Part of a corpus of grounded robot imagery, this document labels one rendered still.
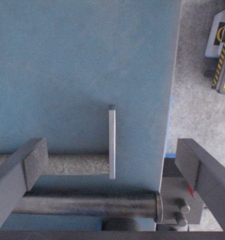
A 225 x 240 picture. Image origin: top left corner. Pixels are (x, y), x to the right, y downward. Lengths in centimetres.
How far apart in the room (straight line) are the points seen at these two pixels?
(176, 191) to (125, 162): 15
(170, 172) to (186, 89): 109
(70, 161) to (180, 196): 25
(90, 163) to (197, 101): 129
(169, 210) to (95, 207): 19
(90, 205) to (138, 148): 11
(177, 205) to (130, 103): 25
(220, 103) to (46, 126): 142
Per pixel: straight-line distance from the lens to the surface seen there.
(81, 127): 27
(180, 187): 40
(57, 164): 27
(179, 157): 17
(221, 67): 116
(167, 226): 48
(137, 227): 36
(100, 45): 25
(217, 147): 169
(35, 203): 31
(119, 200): 29
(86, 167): 26
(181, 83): 141
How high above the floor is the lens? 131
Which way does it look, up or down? 73 degrees down
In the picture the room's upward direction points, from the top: 179 degrees counter-clockwise
